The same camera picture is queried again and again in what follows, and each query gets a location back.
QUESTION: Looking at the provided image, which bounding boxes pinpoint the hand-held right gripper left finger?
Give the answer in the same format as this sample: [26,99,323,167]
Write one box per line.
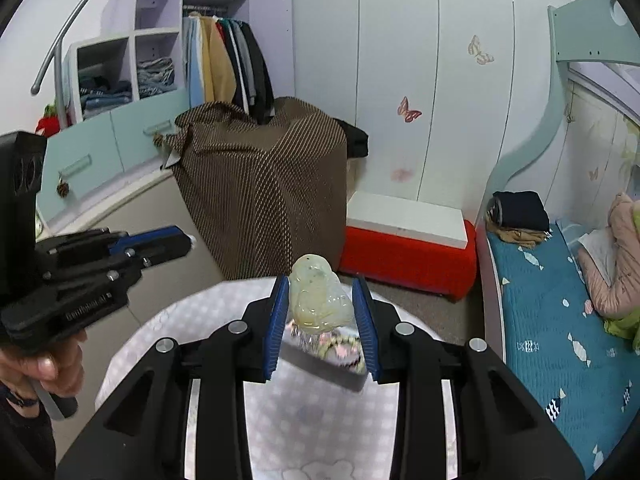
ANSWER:
[55,276,291,480]

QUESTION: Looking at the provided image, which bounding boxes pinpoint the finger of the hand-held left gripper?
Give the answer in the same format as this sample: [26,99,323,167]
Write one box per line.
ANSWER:
[37,226,182,257]
[44,236,195,295]

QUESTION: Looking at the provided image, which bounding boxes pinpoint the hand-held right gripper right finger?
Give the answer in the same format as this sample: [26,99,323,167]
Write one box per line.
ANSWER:
[351,276,586,480]

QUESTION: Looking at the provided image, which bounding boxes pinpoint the yellow-green bead bracelet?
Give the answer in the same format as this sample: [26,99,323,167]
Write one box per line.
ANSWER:
[312,334,368,373]

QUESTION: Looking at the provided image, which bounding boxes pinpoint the pale jade pendant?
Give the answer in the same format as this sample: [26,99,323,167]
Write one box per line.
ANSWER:
[289,254,353,335]

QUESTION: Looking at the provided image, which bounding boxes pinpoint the grey jewelry box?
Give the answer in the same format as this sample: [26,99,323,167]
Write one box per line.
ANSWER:
[282,320,373,393]

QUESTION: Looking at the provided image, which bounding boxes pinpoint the person's left forearm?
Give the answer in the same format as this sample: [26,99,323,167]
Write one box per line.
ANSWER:
[0,385,57,480]

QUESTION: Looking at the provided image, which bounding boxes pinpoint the person's left hand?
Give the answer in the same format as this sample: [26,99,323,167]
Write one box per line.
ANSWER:
[0,327,87,401]

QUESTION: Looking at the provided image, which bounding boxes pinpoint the red bench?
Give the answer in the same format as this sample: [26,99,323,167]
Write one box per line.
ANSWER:
[339,220,477,302]

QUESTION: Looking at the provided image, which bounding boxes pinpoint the pale green drawer cabinet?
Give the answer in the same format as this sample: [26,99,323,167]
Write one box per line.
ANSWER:
[37,87,191,228]

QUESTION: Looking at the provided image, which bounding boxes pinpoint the white platform board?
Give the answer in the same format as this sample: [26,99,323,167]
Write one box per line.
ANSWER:
[346,191,477,248]

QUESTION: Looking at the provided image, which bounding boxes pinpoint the brown striped cloth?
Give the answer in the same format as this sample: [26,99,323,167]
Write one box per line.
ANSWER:
[161,96,348,281]

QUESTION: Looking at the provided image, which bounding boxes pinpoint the red potted plant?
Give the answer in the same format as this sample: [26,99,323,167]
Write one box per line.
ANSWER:
[36,104,61,137]

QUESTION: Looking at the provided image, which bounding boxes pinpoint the folded blue jeans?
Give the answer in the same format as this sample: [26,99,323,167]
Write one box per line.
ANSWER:
[80,76,132,113]
[137,57,176,98]

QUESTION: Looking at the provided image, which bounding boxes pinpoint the teal candy print bedsheet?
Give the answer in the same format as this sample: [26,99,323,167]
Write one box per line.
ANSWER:
[487,217,640,480]

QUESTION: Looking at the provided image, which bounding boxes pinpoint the tan folded clothes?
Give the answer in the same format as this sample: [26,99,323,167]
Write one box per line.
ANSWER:
[487,225,553,250]

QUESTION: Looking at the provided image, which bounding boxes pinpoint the row of hanging clothes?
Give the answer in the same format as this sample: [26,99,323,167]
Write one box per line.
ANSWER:
[182,10,276,123]

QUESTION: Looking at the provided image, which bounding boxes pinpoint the black bag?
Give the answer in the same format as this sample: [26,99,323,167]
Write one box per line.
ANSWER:
[332,117,369,158]

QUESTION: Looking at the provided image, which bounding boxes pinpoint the dark folded clothes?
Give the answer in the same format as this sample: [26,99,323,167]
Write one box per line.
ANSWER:
[487,191,551,233]

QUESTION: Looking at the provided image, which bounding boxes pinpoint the white cubby shelf unit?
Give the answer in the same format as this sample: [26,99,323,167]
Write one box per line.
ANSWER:
[67,0,183,121]

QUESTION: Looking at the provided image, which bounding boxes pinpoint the white cloth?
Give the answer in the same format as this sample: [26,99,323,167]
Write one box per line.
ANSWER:
[577,227,616,281]

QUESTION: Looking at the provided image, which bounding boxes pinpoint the pink and green quilt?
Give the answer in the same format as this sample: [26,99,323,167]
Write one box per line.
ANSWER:
[577,192,640,318]

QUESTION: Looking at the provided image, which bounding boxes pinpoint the pink butterfly wall sticker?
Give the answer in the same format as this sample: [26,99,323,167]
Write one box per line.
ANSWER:
[397,96,422,123]

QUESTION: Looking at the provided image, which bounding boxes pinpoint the curved grey metal rail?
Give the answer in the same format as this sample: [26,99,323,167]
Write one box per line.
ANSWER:
[31,0,123,96]

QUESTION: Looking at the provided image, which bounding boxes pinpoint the pale green bed frame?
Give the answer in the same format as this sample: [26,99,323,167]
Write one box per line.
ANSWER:
[482,0,640,216]

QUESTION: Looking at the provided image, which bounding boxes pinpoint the beige butterfly wall sticker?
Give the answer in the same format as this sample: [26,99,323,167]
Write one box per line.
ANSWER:
[467,35,496,66]

